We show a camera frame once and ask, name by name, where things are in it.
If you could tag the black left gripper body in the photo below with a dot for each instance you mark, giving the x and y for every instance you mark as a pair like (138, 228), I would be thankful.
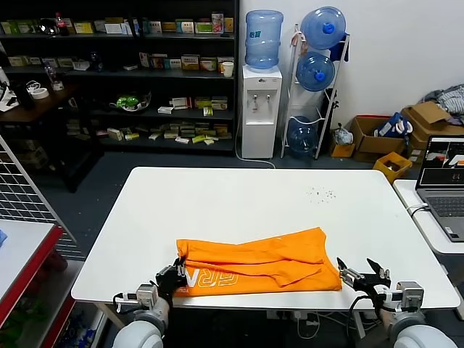
(168, 282)

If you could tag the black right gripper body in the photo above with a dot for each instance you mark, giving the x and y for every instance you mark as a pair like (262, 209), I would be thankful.
(373, 286)

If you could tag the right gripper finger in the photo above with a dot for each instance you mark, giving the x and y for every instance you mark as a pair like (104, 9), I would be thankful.
(351, 278)
(383, 275)

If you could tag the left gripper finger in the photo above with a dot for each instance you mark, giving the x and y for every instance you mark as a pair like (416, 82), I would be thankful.
(176, 264)
(183, 267)

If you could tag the orange t-shirt with white logo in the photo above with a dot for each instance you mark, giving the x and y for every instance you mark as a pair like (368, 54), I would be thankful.
(261, 261)

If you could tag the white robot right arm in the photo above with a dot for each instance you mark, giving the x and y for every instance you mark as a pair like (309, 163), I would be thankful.
(417, 331)

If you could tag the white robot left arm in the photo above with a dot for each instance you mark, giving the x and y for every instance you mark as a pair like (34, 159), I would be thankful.
(145, 330)

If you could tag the pile of grey clothes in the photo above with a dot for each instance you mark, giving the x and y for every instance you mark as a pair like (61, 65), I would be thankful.
(449, 99)

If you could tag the white power strip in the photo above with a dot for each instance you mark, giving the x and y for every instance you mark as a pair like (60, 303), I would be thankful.
(286, 314)

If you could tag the white side table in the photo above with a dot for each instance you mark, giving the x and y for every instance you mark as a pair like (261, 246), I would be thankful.
(409, 195)

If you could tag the grey open laptop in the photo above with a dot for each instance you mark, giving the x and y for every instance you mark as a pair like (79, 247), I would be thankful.
(444, 203)

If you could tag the yellow plastic bin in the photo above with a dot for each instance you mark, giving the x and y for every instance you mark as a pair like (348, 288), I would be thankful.
(393, 168)

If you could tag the small yellow cardboard box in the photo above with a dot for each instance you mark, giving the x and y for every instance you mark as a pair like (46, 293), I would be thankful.
(342, 151)

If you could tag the open brown cardboard box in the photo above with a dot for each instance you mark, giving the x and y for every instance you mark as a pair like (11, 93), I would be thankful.
(377, 145)

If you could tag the crumpled clear plastic bag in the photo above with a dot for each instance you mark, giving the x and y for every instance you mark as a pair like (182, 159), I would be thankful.
(342, 136)

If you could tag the red-edged white cart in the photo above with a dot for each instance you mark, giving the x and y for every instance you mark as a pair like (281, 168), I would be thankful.
(21, 253)

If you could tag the flat white medicine box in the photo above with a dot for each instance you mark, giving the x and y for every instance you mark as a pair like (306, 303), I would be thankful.
(165, 110)

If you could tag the cardboard box with raised flap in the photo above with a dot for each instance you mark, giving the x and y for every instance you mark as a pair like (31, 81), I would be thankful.
(427, 116)

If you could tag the white water dispenser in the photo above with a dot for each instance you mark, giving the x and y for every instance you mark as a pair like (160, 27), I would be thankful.
(259, 119)

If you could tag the green and white bag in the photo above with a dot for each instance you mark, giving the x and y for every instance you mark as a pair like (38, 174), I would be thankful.
(128, 101)

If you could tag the white metal jug rack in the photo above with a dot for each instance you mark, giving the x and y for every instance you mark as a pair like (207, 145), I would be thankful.
(329, 108)

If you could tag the light blue cloth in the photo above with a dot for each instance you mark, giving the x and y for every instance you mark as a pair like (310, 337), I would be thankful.
(3, 237)

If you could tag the black shelf unit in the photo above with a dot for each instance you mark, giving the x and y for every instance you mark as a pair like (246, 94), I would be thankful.
(108, 76)

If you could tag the white paper cup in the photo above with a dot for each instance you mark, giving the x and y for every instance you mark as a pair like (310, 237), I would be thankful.
(227, 70)

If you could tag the yellow and white medicine box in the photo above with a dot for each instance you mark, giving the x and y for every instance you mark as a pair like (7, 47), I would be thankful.
(190, 62)

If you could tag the brown wooden desk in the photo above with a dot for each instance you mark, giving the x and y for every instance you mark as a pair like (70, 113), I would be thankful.
(40, 105)

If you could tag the dark blue bottle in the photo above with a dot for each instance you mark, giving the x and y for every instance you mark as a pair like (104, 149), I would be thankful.
(95, 61)

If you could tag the white tape roll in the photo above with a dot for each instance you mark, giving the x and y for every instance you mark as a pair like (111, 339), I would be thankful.
(39, 94)

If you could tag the black cylinder flask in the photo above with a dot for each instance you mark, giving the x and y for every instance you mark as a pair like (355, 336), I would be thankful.
(23, 96)

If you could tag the dark blue hanging cloth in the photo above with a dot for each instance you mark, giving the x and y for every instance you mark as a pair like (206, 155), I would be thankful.
(342, 50)

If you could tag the clear bottle with pink label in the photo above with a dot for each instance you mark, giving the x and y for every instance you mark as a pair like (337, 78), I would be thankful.
(50, 74)

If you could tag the labelled blue water jug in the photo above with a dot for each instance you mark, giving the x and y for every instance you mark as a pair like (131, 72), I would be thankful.
(263, 40)

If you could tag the white wide medicine box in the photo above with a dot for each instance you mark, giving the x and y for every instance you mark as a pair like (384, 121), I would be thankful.
(113, 29)

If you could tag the pink and blue box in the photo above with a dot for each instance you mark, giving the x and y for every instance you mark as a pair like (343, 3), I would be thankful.
(217, 23)

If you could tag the orange upright box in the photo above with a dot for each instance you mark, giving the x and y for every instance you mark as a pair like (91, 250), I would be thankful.
(228, 25)

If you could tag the yellow flat medicine box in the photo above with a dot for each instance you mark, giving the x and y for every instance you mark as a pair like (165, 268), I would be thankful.
(83, 28)

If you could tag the cola bottle with red label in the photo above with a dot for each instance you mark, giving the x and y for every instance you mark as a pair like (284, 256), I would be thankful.
(61, 26)

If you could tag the shiny metal bowl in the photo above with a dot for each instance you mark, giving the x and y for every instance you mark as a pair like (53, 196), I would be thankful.
(48, 26)

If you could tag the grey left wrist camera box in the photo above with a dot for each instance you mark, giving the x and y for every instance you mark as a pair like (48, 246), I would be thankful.
(145, 294)

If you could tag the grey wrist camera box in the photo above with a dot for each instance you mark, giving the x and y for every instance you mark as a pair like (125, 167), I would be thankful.
(145, 294)
(409, 295)

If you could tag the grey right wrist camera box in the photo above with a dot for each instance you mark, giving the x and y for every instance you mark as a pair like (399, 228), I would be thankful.
(409, 295)

